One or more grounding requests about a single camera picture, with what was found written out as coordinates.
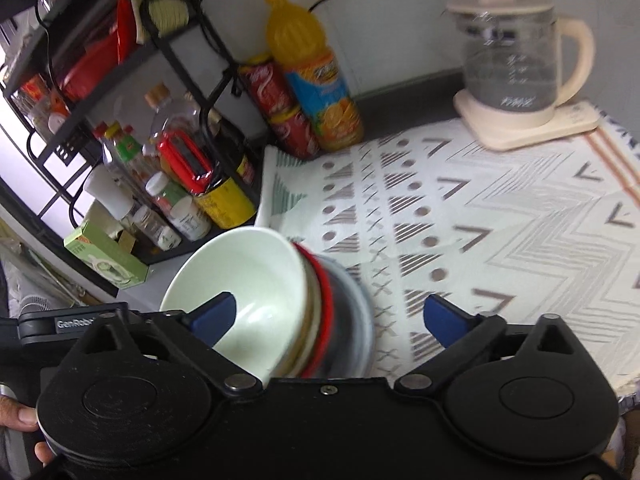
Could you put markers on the dark sauce bottle yellow label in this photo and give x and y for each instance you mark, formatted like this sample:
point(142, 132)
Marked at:
point(225, 202)

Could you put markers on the orange juice bottle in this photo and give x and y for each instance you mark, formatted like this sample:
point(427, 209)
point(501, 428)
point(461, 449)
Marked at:
point(312, 75)

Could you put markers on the pale yellow round pack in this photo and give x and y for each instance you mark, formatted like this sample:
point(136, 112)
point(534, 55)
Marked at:
point(167, 15)

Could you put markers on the green cardboard box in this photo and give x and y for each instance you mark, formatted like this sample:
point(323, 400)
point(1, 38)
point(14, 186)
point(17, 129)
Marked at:
point(100, 255)

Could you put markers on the red soda can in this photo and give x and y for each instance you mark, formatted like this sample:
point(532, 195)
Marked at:
point(265, 85)
point(297, 132)

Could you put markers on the large white bowl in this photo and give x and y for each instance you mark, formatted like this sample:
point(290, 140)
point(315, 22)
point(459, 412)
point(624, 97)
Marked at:
point(352, 310)

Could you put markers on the cream kettle base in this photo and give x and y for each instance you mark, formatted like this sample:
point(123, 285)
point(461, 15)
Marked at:
point(515, 125)

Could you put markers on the patterned white table cloth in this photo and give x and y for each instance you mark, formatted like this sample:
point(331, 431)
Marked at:
point(500, 220)

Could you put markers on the red packet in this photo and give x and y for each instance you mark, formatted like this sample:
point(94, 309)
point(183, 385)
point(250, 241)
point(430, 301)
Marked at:
point(100, 60)

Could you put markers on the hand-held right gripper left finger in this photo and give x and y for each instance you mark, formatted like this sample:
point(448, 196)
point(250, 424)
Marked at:
point(215, 317)

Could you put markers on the white plastic cup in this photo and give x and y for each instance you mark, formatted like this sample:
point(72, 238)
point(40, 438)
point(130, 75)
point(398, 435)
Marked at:
point(107, 192)

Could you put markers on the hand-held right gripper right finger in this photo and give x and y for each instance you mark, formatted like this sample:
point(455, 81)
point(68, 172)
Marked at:
point(445, 322)

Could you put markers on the black metal rack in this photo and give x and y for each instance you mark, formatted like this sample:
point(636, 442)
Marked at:
point(170, 55)

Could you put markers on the person's left hand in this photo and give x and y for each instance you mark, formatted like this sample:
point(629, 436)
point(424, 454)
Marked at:
point(17, 412)

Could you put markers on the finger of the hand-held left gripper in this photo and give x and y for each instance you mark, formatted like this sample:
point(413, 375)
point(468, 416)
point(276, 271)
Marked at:
point(165, 314)

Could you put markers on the orange label jar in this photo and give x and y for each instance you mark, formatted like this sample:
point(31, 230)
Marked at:
point(42, 102)

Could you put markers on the red-rimmed white bowl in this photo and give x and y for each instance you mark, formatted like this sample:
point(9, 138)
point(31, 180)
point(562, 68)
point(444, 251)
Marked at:
point(320, 300)

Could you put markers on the white jar with green label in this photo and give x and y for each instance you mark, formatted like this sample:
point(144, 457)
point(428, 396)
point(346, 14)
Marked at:
point(185, 215)

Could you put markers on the pale green bowl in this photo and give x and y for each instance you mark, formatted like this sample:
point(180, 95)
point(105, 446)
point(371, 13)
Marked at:
point(250, 275)

